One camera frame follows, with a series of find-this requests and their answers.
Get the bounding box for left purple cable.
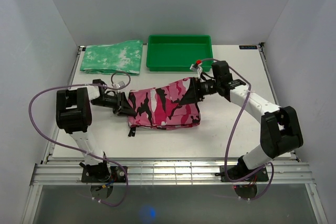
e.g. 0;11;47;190
28;71;132;207

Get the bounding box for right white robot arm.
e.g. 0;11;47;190
179;59;303;183

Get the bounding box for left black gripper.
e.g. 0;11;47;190
91;91;136;116

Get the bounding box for dark label sticker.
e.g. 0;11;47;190
239;45;258;50

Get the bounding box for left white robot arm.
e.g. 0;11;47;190
56;79;135;182

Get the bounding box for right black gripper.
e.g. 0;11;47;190
178;77;220;106

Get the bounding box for folded green white trousers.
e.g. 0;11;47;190
80;40;143;76

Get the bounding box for aluminium rail frame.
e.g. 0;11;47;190
26;46;323;223

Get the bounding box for pink camouflage trousers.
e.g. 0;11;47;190
128;77;201;137

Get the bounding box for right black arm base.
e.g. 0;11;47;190
215;165;269;182

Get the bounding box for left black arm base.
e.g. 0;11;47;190
80;166;128;184

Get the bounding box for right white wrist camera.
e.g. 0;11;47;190
190;60;203;77

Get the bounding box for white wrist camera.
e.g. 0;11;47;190
112;81;125;90
190;60;203;77

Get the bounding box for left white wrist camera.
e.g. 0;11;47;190
112;81;125;90

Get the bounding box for green plastic tray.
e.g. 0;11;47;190
146;35;213;72

